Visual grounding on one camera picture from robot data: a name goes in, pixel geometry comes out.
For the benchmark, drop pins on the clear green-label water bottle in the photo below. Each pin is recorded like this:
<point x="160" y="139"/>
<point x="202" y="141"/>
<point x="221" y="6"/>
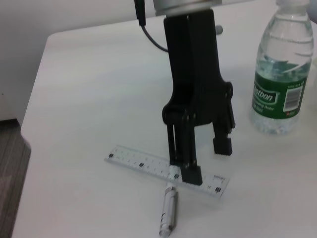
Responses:
<point x="282" y="74"/>

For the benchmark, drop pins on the clear plastic ruler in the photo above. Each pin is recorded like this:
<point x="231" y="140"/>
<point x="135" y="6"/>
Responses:
<point x="138" y="161"/>

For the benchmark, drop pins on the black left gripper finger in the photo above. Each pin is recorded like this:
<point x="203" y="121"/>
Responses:
<point x="190" y="173"/>

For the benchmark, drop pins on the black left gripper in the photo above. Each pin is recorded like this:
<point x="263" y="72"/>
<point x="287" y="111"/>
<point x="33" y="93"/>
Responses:
<point x="195" y="79"/>

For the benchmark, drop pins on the grey white pen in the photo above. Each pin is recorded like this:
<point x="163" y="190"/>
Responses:
<point x="169" y="210"/>

